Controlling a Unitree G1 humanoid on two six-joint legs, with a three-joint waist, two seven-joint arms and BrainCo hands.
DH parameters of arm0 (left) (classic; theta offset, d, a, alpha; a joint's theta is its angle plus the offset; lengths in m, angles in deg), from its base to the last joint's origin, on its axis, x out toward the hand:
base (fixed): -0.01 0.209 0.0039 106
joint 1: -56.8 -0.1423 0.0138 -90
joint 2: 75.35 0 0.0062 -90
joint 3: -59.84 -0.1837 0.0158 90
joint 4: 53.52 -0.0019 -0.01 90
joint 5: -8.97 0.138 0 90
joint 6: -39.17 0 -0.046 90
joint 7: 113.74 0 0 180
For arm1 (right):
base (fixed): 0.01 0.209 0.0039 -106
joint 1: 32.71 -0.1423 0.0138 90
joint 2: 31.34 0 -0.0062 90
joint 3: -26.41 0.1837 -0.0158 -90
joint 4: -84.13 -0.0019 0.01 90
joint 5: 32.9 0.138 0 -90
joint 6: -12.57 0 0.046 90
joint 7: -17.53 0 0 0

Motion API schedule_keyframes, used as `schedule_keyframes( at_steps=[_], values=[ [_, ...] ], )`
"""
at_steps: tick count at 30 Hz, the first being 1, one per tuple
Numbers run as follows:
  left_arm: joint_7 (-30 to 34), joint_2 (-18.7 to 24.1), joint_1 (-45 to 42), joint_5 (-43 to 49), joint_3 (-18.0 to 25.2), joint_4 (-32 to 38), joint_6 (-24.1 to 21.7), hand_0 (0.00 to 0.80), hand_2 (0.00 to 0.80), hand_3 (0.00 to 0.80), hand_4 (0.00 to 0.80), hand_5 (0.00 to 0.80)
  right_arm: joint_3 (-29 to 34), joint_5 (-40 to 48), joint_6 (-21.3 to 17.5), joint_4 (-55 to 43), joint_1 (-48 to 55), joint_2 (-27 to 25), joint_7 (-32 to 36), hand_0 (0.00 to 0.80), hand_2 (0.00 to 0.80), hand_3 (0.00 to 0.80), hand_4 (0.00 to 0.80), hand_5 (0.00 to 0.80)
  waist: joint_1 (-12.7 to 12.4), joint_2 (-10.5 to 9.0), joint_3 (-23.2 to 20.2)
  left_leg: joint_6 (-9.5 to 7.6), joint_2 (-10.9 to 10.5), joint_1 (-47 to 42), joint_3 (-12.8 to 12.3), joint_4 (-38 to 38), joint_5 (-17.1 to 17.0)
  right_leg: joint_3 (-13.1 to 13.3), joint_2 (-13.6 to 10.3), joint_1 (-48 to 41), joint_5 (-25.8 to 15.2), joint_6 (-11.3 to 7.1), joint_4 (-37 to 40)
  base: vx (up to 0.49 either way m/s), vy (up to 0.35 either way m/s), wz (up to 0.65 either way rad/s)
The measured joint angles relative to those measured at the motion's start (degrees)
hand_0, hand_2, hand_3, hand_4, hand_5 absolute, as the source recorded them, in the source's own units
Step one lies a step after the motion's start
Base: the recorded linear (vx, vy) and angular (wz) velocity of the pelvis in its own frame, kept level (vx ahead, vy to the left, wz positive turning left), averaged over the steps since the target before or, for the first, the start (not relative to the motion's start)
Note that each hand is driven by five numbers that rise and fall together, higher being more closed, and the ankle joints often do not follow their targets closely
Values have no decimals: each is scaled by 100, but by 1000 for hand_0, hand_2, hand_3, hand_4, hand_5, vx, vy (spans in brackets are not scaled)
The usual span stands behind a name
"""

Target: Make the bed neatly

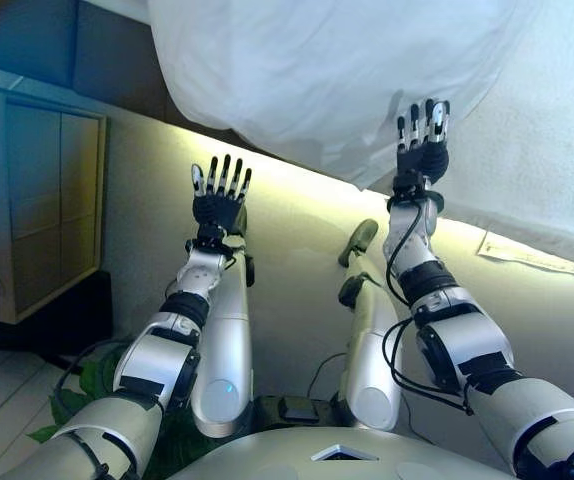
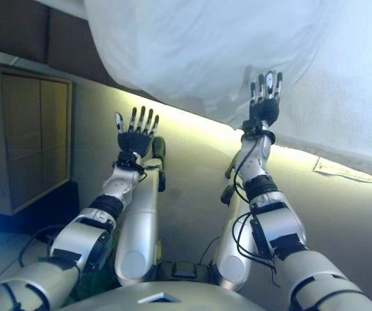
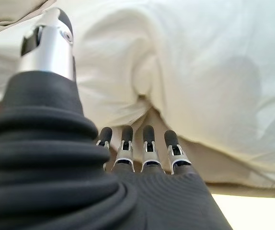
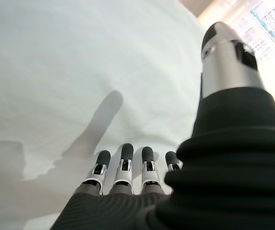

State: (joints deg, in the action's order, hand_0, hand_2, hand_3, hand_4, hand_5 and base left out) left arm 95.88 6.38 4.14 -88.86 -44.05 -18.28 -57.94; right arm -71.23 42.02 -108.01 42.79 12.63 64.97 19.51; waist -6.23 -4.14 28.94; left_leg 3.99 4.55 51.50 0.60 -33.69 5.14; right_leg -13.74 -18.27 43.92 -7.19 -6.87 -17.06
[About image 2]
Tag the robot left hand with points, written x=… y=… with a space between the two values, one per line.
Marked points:
x=134 y=139

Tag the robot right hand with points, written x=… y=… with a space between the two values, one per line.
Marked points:
x=265 y=110

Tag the white duvet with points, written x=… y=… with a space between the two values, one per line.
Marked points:
x=189 y=48

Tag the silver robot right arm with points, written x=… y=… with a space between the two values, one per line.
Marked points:
x=280 y=220

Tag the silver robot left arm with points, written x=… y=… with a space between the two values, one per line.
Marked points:
x=82 y=233

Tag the white terry blanket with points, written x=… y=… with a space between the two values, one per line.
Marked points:
x=341 y=129

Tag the silver robot left leg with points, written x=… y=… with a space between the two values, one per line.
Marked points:
x=140 y=226

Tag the silver robot leg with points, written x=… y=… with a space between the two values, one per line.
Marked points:
x=140 y=226
x=231 y=259

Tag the printed paper sheet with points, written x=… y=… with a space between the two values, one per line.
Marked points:
x=344 y=171

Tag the wooden nightstand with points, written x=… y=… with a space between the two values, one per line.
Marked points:
x=27 y=136

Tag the silver robot right leg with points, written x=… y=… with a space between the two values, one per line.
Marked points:
x=231 y=259

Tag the grey robot torso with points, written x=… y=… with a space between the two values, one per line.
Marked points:
x=160 y=296

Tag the brown upholstered bed frame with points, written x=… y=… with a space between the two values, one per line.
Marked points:
x=27 y=32

